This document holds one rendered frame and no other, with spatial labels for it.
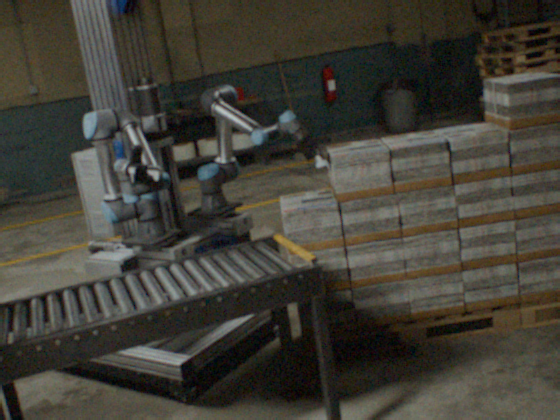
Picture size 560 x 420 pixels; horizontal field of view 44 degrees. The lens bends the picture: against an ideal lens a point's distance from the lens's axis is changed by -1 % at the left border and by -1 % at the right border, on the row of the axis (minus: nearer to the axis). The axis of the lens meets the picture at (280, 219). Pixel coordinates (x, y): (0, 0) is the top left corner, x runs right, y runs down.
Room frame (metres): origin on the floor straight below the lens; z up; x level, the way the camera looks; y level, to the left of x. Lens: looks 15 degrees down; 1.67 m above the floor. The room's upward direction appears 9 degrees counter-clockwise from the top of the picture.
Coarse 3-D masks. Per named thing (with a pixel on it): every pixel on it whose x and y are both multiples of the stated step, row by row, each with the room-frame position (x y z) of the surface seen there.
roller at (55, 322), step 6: (54, 294) 2.68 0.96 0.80; (48, 300) 2.63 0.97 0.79; (54, 300) 2.61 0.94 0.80; (48, 306) 2.56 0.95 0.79; (54, 306) 2.53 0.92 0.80; (48, 312) 2.49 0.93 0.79; (54, 312) 2.46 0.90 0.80; (60, 312) 2.49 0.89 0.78; (48, 318) 2.44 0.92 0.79; (54, 318) 2.39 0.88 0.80; (60, 318) 2.41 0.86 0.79; (54, 324) 2.33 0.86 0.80; (60, 324) 2.34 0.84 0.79; (54, 330) 2.27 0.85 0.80
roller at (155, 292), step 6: (144, 276) 2.74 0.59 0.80; (150, 276) 2.72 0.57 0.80; (144, 282) 2.69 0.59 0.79; (150, 282) 2.64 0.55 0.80; (156, 282) 2.66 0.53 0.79; (150, 288) 2.58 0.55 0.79; (156, 288) 2.56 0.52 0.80; (150, 294) 2.55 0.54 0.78; (156, 294) 2.49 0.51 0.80; (162, 294) 2.48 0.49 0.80; (156, 300) 2.44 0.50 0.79; (162, 300) 2.41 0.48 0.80; (168, 300) 2.42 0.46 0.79
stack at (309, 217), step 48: (432, 192) 3.33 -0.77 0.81; (480, 192) 3.33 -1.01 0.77; (384, 240) 3.34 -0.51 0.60; (432, 240) 3.32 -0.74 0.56; (480, 240) 3.33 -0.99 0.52; (384, 288) 3.32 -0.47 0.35; (432, 288) 3.32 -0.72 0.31; (480, 288) 3.32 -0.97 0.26; (336, 336) 3.32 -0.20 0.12; (384, 336) 3.46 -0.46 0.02
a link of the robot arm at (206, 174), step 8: (200, 168) 3.71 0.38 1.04; (208, 168) 3.68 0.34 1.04; (216, 168) 3.68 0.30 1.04; (200, 176) 3.67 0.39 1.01; (208, 176) 3.65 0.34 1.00; (216, 176) 3.67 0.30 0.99; (224, 176) 3.72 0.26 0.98; (200, 184) 3.69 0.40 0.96; (208, 184) 3.65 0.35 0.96; (216, 184) 3.67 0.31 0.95; (208, 192) 3.66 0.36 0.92
